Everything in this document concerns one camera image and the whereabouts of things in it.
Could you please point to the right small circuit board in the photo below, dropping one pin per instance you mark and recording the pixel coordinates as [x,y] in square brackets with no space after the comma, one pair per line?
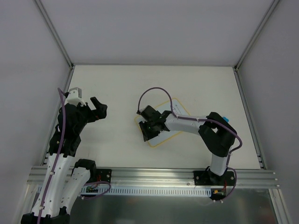
[221,192]

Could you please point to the left green circuit board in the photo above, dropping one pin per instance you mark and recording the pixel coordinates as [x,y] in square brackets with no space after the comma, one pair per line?
[90,189]

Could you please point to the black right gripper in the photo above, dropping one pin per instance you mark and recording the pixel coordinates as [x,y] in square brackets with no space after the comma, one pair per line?
[152,121]

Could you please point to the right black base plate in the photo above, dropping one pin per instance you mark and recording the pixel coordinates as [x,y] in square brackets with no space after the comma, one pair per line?
[207,178]

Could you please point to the right aluminium corner post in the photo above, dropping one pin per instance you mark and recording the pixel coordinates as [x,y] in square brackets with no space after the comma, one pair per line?
[267,15]

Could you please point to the left aluminium corner post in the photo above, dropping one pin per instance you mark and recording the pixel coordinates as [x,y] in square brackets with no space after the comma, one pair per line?
[40,6]

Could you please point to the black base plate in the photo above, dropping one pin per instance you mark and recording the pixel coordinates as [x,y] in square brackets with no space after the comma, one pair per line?
[207,178]
[103,175]

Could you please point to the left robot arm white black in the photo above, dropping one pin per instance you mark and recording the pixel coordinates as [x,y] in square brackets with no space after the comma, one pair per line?
[57,195]

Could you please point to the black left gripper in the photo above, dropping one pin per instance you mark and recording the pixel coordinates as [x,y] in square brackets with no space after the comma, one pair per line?
[86,112]

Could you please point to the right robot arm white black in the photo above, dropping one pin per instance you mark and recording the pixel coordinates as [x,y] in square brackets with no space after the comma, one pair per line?
[217,134]

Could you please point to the aluminium corner post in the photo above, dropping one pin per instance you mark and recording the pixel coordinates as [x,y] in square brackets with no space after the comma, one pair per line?
[40,6]
[267,15]

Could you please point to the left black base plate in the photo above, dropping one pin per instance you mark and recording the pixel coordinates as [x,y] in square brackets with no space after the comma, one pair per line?
[103,175]

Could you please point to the white slotted cable duct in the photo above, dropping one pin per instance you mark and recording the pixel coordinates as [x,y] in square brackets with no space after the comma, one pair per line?
[159,191]

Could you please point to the front aluminium mounting rail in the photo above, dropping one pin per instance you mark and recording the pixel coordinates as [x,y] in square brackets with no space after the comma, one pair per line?
[162,177]

